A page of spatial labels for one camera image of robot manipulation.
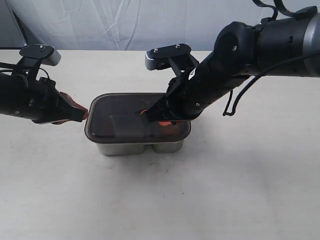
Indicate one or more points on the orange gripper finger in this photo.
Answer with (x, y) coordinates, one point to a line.
(69, 111)

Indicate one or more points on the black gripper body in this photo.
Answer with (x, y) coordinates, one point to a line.
(192, 92)

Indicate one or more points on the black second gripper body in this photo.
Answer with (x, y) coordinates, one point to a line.
(47, 105)

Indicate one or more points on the dark transparent lunchbox lid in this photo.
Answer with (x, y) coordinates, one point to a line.
(112, 119)

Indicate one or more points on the yellow toy cheese wedge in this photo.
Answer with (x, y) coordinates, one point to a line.
(172, 131)

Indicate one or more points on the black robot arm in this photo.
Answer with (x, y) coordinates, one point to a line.
(242, 53)

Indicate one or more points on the black second robot arm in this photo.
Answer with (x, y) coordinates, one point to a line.
(15, 95)

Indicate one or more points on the stainless steel two-compartment lunchbox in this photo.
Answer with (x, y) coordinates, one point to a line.
(127, 149)

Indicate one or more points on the white backdrop cloth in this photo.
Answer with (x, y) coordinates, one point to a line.
(126, 25)

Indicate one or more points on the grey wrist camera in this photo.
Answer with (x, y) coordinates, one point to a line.
(177, 55)
(47, 54)

